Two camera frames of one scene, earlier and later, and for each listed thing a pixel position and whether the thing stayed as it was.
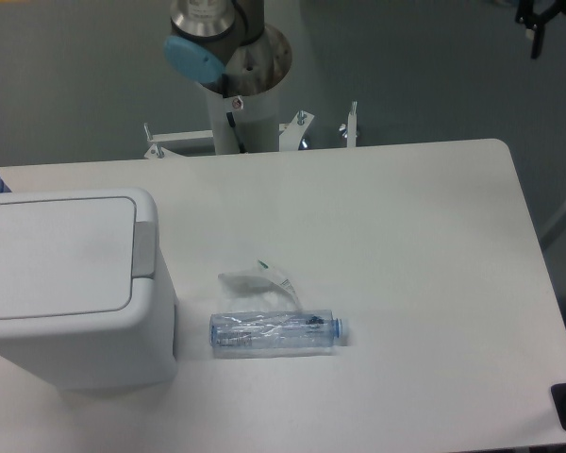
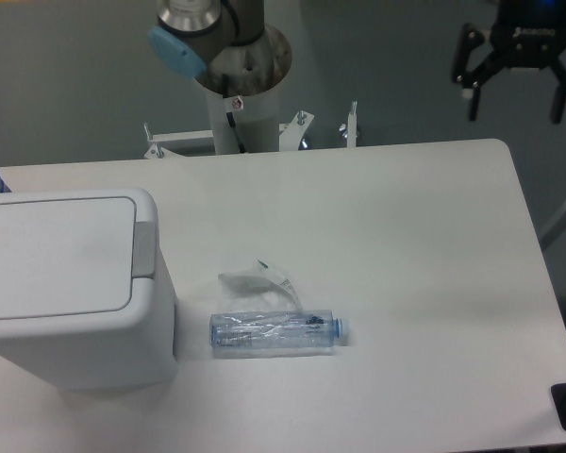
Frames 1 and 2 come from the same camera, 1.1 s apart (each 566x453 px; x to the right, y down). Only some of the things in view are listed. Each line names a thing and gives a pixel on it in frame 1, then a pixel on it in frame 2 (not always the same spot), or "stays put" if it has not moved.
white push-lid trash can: x=72 y=296 stays put
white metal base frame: x=291 y=135 stays put
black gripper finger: x=526 y=16 → x=471 y=37
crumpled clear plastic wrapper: x=258 y=288 stays put
